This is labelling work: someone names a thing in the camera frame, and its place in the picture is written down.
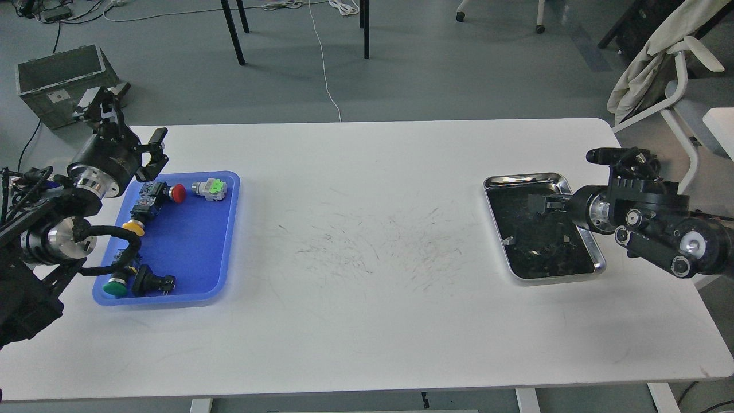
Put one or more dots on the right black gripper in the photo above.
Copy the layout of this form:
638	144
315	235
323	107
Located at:
576	205

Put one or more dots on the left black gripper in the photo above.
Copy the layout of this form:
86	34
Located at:
112	153

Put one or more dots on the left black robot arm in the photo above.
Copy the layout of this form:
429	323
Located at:
46	237

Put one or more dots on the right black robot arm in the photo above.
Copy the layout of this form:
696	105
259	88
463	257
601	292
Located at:
646	215

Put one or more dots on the grey green connector part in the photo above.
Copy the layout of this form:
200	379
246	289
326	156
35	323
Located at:
212	189

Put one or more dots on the silver metal tray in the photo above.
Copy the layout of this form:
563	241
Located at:
540	248

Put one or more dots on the grey plastic crate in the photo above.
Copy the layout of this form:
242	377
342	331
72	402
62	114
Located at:
53	85

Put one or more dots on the blue plastic tray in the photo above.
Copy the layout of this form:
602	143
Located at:
191	241

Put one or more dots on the black table leg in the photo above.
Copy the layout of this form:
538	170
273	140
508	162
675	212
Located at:
364	19
229	19

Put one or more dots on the white chair with cloth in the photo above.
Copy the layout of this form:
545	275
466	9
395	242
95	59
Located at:
673	38

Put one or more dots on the black table leg right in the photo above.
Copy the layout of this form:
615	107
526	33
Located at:
364	19

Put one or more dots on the red push button switch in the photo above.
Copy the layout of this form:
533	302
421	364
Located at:
161	191

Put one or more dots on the yellow push button switch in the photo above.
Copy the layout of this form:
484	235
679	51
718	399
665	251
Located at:
145	209

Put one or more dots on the black switch part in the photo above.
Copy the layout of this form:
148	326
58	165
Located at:
146	281

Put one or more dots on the green push button switch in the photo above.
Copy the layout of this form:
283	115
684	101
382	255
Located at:
120	282

